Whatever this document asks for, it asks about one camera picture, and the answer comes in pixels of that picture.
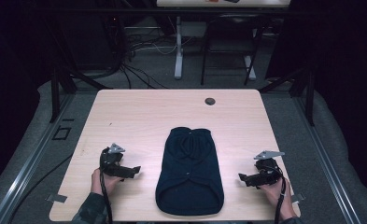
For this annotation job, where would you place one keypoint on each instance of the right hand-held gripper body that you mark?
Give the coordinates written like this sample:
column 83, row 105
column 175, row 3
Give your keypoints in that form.
column 267, row 169

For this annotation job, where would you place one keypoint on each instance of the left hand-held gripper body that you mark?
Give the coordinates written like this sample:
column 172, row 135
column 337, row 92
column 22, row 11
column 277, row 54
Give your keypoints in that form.
column 111, row 160

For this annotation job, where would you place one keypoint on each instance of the dark navy knit garment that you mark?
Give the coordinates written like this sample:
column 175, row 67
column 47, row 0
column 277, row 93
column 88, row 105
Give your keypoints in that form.
column 189, row 174

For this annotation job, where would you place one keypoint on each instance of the person's left hand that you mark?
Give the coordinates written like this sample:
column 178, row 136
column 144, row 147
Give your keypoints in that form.
column 105, row 183

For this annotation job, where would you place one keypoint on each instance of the round grey table grommet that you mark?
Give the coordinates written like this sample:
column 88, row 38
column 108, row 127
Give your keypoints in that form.
column 209, row 101

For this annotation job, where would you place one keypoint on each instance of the white desk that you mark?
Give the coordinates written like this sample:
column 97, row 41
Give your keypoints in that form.
column 178, row 56

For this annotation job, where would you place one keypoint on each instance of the black chair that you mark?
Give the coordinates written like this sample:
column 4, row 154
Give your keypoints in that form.
column 231, row 28

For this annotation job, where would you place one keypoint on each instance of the metal table bracket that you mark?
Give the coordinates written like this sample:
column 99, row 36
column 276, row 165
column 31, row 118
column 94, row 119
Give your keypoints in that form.
column 298, row 198
column 57, row 198

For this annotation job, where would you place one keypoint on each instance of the aluminium floor rail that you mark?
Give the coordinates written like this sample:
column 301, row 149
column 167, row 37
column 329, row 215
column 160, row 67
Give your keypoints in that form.
column 327, row 161
column 31, row 158

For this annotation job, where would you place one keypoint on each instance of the black frame post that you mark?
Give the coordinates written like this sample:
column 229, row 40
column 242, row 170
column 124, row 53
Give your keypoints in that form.
column 309, row 96
column 55, row 93

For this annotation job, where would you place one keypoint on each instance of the black frame crossbar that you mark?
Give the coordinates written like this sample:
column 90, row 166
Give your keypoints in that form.
column 140, row 11

